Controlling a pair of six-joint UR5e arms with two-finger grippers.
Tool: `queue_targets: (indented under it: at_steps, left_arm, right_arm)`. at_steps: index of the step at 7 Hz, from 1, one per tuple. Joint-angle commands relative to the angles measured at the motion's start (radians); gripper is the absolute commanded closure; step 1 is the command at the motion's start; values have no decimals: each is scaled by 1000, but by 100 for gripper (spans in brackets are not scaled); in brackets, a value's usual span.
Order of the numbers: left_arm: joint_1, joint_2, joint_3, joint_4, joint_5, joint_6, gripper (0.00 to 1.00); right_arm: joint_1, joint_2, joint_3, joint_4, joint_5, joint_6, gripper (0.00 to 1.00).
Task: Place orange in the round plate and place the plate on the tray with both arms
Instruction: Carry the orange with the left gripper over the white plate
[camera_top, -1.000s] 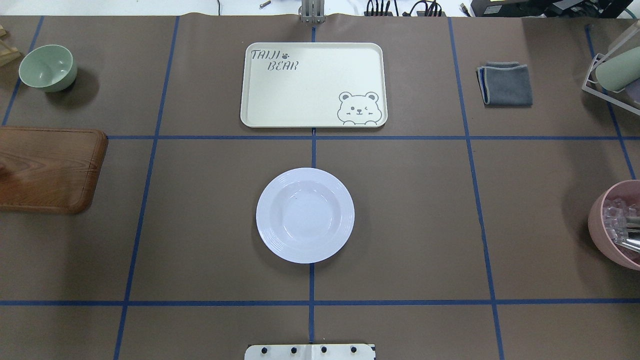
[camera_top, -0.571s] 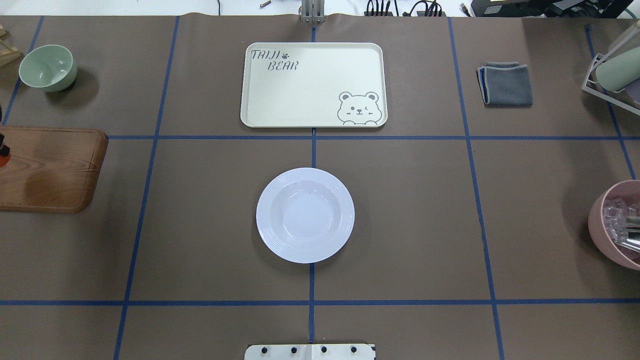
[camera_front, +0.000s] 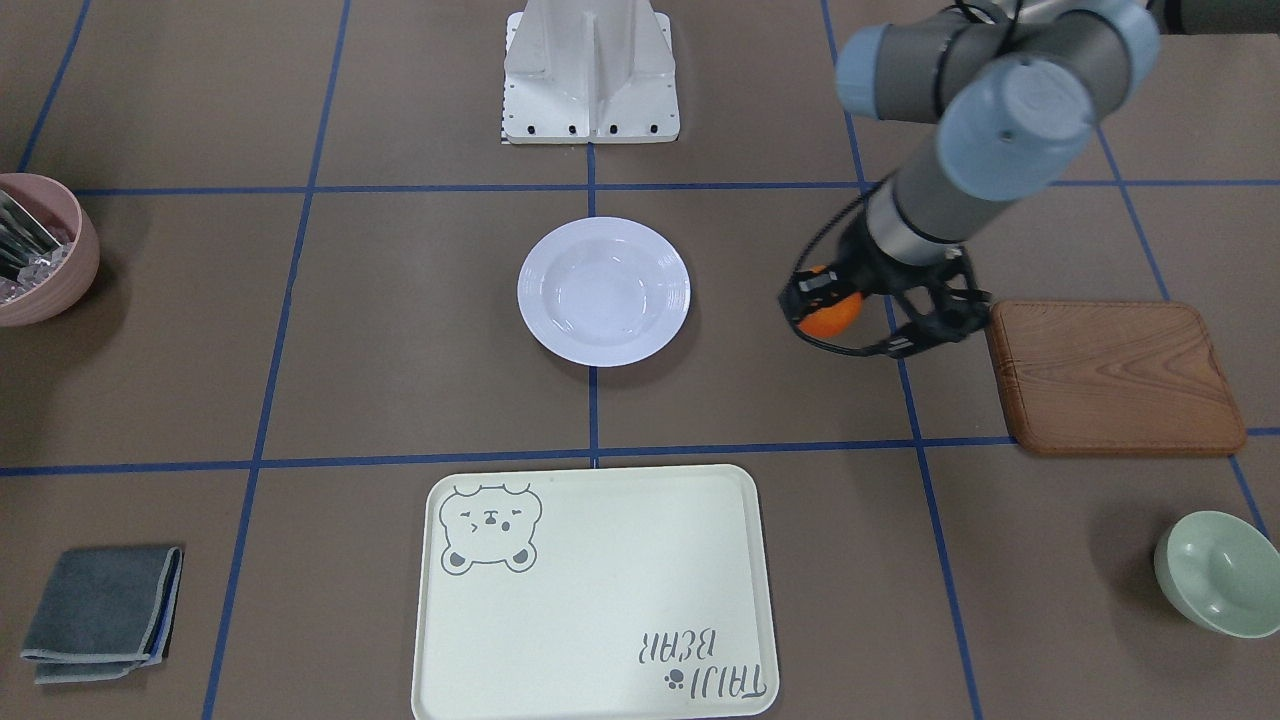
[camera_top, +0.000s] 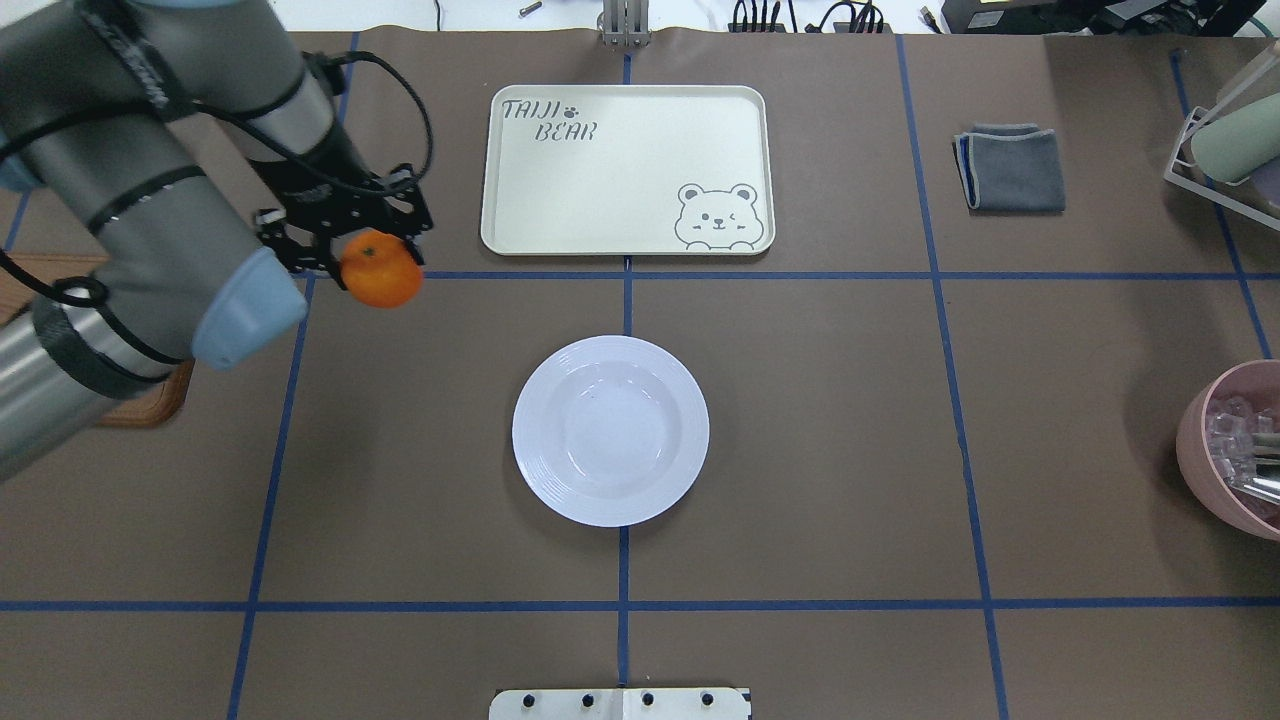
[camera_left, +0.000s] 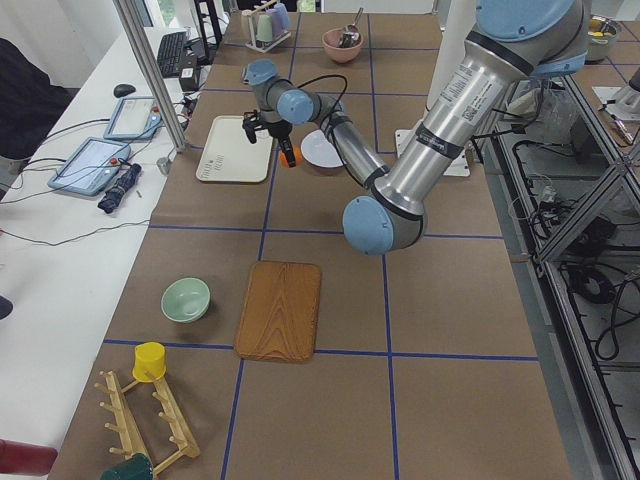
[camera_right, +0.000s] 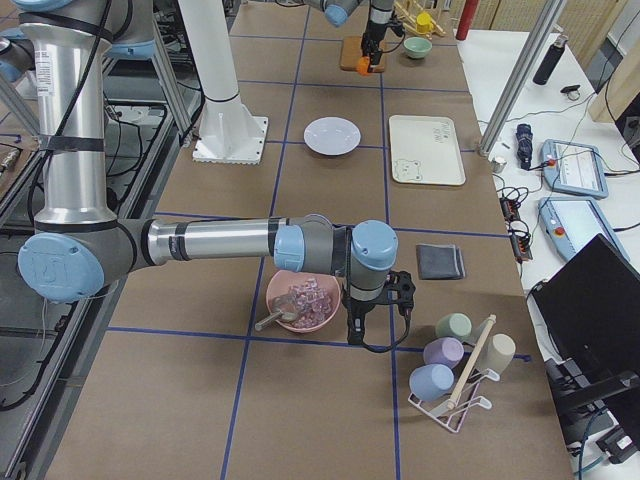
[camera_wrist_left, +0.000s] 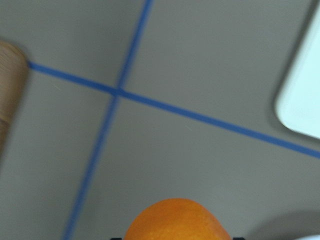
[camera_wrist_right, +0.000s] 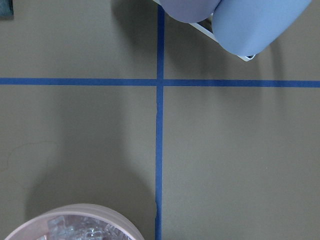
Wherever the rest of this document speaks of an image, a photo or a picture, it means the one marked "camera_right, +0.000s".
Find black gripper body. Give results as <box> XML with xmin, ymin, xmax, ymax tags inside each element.
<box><xmin>361</xmin><ymin>20</ymin><xmax>386</xmax><ymax>68</ymax></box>
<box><xmin>345</xmin><ymin>271</ymin><xmax>416</xmax><ymax>345</ymax></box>

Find orange fruit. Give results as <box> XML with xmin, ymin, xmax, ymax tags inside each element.
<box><xmin>356</xmin><ymin>56</ymin><xmax>375</xmax><ymax>76</ymax></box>

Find white plate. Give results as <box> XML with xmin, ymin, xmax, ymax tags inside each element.
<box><xmin>303</xmin><ymin>117</ymin><xmax>361</xmax><ymax>156</ymax></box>

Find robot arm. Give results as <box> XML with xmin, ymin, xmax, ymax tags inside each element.
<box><xmin>17</xmin><ymin>1</ymin><xmax>415</xmax><ymax>345</ymax></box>
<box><xmin>302</xmin><ymin>0</ymin><xmax>404</xmax><ymax>75</ymax></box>

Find cream bear tray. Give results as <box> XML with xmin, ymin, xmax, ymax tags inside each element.
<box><xmin>389</xmin><ymin>115</ymin><xmax>466</xmax><ymax>186</ymax></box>

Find wooden cutting board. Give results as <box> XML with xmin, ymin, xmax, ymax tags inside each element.
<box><xmin>339</xmin><ymin>36</ymin><xmax>386</xmax><ymax>74</ymax></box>

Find grey folded cloth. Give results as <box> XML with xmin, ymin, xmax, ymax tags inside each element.
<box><xmin>416</xmin><ymin>244</ymin><xmax>466</xmax><ymax>280</ymax></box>

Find green bowl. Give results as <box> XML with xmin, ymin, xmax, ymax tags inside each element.
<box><xmin>403</xmin><ymin>37</ymin><xmax>433</xmax><ymax>60</ymax></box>

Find yellow cup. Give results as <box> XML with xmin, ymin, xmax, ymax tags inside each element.
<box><xmin>415</xmin><ymin>11</ymin><xmax>434</xmax><ymax>35</ymax></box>

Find green plastic cup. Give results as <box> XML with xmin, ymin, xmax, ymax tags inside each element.
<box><xmin>435</xmin><ymin>312</ymin><xmax>473</xmax><ymax>341</ymax></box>

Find purple plastic cup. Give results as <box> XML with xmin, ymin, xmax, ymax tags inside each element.
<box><xmin>422</xmin><ymin>337</ymin><xmax>464</xmax><ymax>369</ymax></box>

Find pink bowl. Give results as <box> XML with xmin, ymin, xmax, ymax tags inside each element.
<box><xmin>266</xmin><ymin>270</ymin><xmax>342</xmax><ymax>333</ymax></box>

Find clear ice cubes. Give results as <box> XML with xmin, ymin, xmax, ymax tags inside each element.
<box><xmin>288</xmin><ymin>279</ymin><xmax>333</xmax><ymax>329</ymax></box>

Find blue plastic cup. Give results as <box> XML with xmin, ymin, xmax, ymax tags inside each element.
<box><xmin>409</xmin><ymin>364</ymin><xmax>454</xmax><ymax>401</ymax></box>

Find red fire extinguisher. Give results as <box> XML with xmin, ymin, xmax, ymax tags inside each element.
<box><xmin>455</xmin><ymin>0</ymin><xmax>480</xmax><ymax>41</ymax></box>

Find metal scoop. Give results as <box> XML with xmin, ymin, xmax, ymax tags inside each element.
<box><xmin>254</xmin><ymin>294</ymin><xmax>300</xmax><ymax>331</ymax></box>

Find beige plastic cup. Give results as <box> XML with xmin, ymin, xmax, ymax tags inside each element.
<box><xmin>475</xmin><ymin>333</ymin><xmax>516</xmax><ymax>375</ymax></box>

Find folded black umbrella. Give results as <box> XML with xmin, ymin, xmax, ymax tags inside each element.
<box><xmin>516</xmin><ymin>123</ymin><xmax>533</xmax><ymax>171</ymax></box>

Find black water bottle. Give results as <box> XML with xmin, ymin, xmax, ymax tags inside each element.
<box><xmin>532</xmin><ymin>34</ymin><xmax>568</xmax><ymax>86</ymax></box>

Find lower teach pendant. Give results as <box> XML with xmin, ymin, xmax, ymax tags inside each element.
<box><xmin>538</xmin><ymin>196</ymin><xmax>629</xmax><ymax>261</ymax></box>

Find teach pendant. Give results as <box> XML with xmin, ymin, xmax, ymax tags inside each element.
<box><xmin>538</xmin><ymin>196</ymin><xmax>629</xmax><ymax>261</ymax></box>
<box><xmin>540</xmin><ymin>139</ymin><xmax>609</xmax><ymax>199</ymax></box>

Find black laptop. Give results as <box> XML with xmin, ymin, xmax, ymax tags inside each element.
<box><xmin>532</xmin><ymin>234</ymin><xmax>639</xmax><ymax>385</ymax></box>

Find upper teach pendant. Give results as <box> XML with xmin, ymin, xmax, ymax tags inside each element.
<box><xmin>540</xmin><ymin>139</ymin><xmax>609</xmax><ymax>199</ymax></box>

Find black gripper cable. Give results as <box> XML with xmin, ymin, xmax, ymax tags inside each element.
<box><xmin>360</xmin><ymin>299</ymin><xmax>412</xmax><ymax>354</ymax></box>

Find wooden rack handle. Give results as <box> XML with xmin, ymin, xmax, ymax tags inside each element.
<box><xmin>446</xmin><ymin>314</ymin><xmax>496</xmax><ymax>411</ymax></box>

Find white wire cup rack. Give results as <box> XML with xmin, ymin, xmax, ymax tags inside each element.
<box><xmin>408</xmin><ymin>369</ymin><xmax>500</xmax><ymax>433</ymax></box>

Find aluminium frame post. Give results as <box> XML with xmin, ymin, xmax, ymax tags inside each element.
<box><xmin>477</xmin><ymin>0</ymin><xmax>567</xmax><ymax>158</ymax></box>

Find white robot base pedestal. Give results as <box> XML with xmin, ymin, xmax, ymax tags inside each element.
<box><xmin>179</xmin><ymin>0</ymin><xmax>268</xmax><ymax>165</ymax></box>

